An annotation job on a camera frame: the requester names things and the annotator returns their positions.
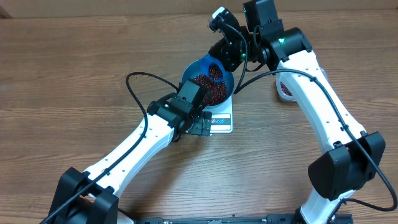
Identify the teal blue bowl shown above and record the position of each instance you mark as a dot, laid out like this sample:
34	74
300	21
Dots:
194	70

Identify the white kitchen scale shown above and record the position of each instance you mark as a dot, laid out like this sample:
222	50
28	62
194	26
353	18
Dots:
222	117

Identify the blue plastic measuring scoop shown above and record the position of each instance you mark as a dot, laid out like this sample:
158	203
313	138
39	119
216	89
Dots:
212	68

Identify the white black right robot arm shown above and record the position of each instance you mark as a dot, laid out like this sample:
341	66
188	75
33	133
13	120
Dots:
350	156

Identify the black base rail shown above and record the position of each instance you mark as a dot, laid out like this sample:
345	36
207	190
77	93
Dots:
270	219

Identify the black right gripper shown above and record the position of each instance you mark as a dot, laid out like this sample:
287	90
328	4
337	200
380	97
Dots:
224	51

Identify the red adzuki beans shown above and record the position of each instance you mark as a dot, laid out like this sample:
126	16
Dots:
285	90

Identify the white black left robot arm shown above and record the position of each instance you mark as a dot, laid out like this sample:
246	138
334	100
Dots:
92	196

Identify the clear plastic bean container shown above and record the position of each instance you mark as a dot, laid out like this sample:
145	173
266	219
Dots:
306	87

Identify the cardboard backdrop panel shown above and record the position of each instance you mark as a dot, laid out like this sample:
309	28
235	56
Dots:
83	8

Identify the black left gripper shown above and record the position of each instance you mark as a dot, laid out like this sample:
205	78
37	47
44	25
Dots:
201	125

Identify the red beans in bowl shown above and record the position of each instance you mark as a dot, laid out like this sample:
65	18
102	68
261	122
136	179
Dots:
218	90

